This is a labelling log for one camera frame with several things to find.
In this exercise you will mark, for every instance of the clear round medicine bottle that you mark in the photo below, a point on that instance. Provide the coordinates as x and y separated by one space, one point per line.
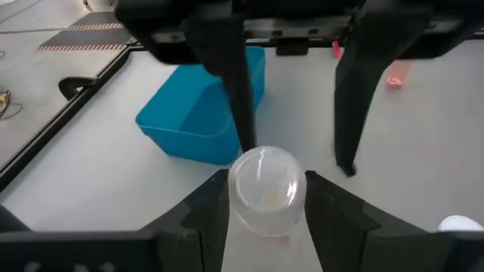
264 189

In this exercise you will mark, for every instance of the blue plastic bin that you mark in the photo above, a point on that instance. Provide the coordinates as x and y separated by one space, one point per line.
189 113

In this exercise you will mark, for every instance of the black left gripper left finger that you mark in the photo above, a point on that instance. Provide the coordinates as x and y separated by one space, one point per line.
189 234

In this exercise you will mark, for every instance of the black aluminium table frame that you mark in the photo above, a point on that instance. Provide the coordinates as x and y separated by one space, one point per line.
56 122

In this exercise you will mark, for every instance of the tall blue-tinted medicine bottle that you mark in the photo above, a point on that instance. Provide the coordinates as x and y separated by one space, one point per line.
459 223

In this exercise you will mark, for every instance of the clear bottle with red pills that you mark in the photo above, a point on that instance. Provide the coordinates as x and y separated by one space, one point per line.
395 82

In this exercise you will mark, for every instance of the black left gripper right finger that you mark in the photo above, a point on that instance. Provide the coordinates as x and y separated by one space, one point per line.
348 234

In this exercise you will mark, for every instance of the grey table mat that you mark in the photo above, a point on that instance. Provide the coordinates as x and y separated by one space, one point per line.
113 181

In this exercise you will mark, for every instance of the black mat with striped edge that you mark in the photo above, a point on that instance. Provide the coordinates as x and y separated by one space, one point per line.
98 19
87 38

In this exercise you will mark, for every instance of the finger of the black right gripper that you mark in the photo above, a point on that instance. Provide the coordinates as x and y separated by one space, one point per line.
223 49
363 75

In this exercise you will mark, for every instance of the pink tape marker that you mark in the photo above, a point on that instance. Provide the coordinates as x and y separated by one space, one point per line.
337 51

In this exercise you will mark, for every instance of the black frame clamp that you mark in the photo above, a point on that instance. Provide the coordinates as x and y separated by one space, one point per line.
70 85

